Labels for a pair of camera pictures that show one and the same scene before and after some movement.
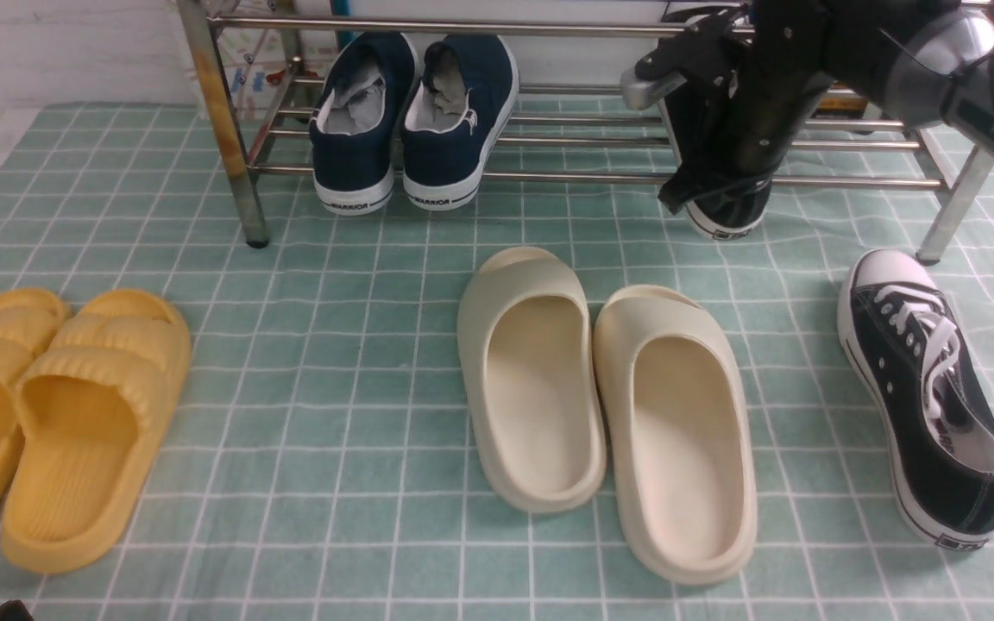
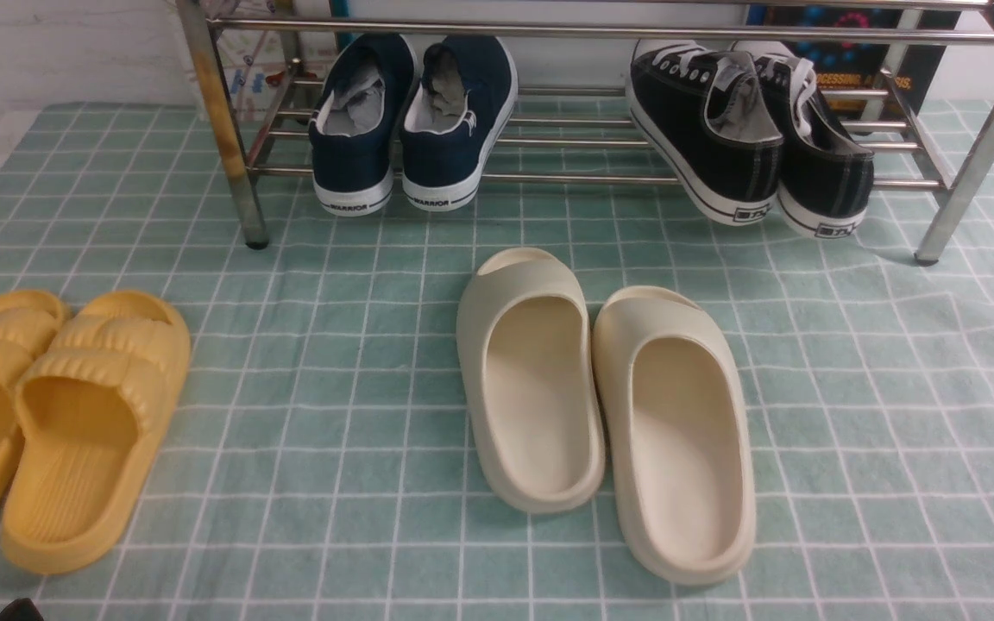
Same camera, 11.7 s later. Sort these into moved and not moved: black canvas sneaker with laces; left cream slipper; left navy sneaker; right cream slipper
Moved: black canvas sneaker with laces
Not moved: left navy sneaker; left cream slipper; right cream slipper
